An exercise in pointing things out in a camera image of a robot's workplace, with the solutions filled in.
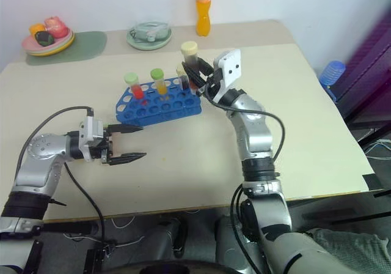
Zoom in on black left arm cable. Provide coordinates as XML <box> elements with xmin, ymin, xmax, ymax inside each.
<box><xmin>16</xmin><ymin>106</ymin><xmax>94</xmax><ymax>179</ymax></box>

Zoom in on grey textured fabric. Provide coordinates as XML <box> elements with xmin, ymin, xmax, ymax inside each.
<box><xmin>305</xmin><ymin>227</ymin><xmax>391</xmax><ymax>274</ymax></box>

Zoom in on yellow plate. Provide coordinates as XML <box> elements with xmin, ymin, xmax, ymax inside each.
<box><xmin>26</xmin><ymin>31</ymin><xmax>75</xmax><ymax>56</ymax></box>

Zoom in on yellow liquid tube green cap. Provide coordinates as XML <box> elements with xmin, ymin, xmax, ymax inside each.
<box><xmin>149</xmin><ymin>67</ymin><xmax>170</xmax><ymax>101</ymax></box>

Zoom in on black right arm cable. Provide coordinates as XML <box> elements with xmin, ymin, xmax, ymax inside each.
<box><xmin>202</xmin><ymin>83</ymin><xmax>287</xmax><ymax>162</ymax></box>

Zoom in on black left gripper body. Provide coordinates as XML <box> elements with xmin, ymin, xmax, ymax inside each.
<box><xmin>90</xmin><ymin>126</ymin><xmax>115</xmax><ymax>166</ymax></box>

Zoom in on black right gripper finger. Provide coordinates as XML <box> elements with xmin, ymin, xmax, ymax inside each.
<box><xmin>181</xmin><ymin>60</ymin><xmax>206</xmax><ymax>92</ymax></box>
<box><xmin>196</xmin><ymin>56</ymin><xmax>216</xmax><ymax>76</ymax></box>

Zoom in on black toy fruit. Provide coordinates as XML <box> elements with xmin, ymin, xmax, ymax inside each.
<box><xmin>34</xmin><ymin>31</ymin><xmax>56</xmax><ymax>46</ymax></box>

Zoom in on light green plate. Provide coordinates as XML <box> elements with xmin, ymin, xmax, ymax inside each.
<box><xmin>26</xmin><ymin>35</ymin><xmax>76</xmax><ymax>57</ymax></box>

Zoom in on blue test tube rack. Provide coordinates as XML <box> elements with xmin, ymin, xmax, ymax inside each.
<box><xmin>115</xmin><ymin>77</ymin><xmax>203</xmax><ymax>126</ymax></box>

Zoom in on white floor wires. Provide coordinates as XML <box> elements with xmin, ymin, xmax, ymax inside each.
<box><xmin>364</xmin><ymin>138</ymin><xmax>391</xmax><ymax>161</ymax></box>

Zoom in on blue water bottle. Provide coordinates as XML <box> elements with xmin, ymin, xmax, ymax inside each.
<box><xmin>318</xmin><ymin>60</ymin><xmax>347</xmax><ymax>103</ymax></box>

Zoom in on orange toy pepper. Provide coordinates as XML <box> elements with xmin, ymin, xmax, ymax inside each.
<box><xmin>29</xmin><ymin>23</ymin><xmax>47</xmax><ymax>37</ymax></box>

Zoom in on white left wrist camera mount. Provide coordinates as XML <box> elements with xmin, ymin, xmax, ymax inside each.
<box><xmin>78</xmin><ymin>116</ymin><xmax>105</xmax><ymax>162</ymax></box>

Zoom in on red liquid tube green cap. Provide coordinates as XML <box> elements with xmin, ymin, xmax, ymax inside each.
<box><xmin>123</xmin><ymin>72</ymin><xmax>149</xmax><ymax>108</ymax></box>

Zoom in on pink plate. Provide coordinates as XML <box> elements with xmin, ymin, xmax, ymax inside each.
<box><xmin>21</xmin><ymin>30</ymin><xmax>73</xmax><ymax>54</ymax></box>

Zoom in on green table mat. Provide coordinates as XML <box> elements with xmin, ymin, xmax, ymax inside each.
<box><xmin>24</xmin><ymin>30</ymin><xmax>108</xmax><ymax>67</ymax></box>

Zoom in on dark liquid tube cream cap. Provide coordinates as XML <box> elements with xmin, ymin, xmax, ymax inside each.
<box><xmin>175</xmin><ymin>64</ymin><xmax>191</xmax><ymax>92</ymax></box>
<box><xmin>180</xmin><ymin>40</ymin><xmax>200</xmax><ymax>73</ymax></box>

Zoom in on black metal table frame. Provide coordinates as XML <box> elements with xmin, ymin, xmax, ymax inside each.
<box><xmin>301</xmin><ymin>172</ymin><xmax>391</xmax><ymax>226</ymax></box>

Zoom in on purple cabinet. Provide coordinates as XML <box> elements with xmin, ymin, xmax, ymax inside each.
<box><xmin>334</xmin><ymin>9</ymin><xmax>391</xmax><ymax>130</ymax></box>

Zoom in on pink toy apple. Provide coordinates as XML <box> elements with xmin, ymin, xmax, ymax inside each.
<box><xmin>43</xmin><ymin>15</ymin><xmax>68</xmax><ymax>39</ymax></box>

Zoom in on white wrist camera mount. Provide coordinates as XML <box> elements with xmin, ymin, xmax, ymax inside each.
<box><xmin>212</xmin><ymin>48</ymin><xmax>243</xmax><ymax>104</ymax></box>
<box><xmin>78</xmin><ymin>116</ymin><xmax>105</xmax><ymax>162</ymax></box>

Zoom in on black floor bracket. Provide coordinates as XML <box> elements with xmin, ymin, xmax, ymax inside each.
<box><xmin>84</xmin><ymin>239</ymin><xmax>118</xmax><ymax>274</ymax></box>

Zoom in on black shoulder cable bundle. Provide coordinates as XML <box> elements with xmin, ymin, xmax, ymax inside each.
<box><xmin>230</xmin><ymin>183</ymin><xmax>269</xmax><ymax>274</ymax></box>

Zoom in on white wire under table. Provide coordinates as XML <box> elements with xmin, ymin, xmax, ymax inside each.
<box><xmin>62</xmin><ymin>215</ymin><xmax>145</xmax><ymax>248</ymax></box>

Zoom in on pale green saucer plate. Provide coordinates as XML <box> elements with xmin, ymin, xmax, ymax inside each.
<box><xmin>126</xmin><ymin>26</ymin><xmax>174</xmax><ymax>51</ymax></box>

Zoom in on orange soda bottle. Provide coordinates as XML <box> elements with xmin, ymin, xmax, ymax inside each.
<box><xmin>194</xmin><ymin>0</ymin><xmax>213</xmax><ymax>37</ymax></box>

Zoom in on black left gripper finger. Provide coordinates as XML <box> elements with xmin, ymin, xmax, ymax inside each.
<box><xmin>106</xmin><ymin>124</ymin><xmax>145</xmax><ymax>135</ymax></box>
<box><xmin>106</xmin><ymin>152</ymin><xmax>148</xmax><ymax>166</ymax></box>

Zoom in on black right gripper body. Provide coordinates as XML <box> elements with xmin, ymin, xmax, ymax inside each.
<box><xmin>200</xmin><ymin>67</ymin><xmax>225</xmax><ymax>99</ymax></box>

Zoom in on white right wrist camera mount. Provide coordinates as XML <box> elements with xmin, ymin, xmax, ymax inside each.
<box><xmin>212</xmin><ymin>48</ymin><xmax>243</xmax><ymax>104</ymax></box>

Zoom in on black hanging cable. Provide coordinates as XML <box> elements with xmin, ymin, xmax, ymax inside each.
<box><xmin>63</xmin><ymin>161</ymin><xmax>107</xmax><ymax>248</ymax></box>

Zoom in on pale green cup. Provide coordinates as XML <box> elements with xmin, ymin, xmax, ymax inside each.
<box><xmin>130</xmin><ymin>20</ymin><xmax>170</xmax><ymax>43</ymax></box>

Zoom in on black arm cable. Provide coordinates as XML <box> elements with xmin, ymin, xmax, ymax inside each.
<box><xmin>16</xmin><ymin>106</ymin><xmax>94</xmax><ymax>179</ymax></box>
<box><xmin>202</xmin><ymin>83</ymin><xmax>287</xmax><ymax>162</ymax></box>

